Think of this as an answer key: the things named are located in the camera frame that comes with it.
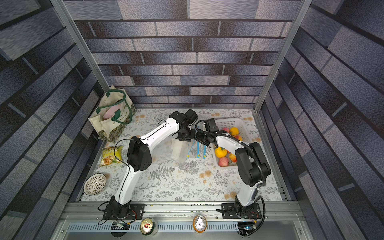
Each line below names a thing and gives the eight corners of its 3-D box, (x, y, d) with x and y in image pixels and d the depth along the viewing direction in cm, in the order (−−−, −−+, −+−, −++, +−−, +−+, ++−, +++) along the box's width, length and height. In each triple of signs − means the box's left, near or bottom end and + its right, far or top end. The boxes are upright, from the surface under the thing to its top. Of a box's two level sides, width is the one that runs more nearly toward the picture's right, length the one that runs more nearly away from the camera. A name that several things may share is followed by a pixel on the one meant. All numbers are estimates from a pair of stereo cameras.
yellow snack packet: (103, 167, 91) (99, 163, 87) (105, 150, 98) (101, 146, 94) (122, 162, 93) (118, 159, 89) (122, 147, 100) (119, 143, 96)
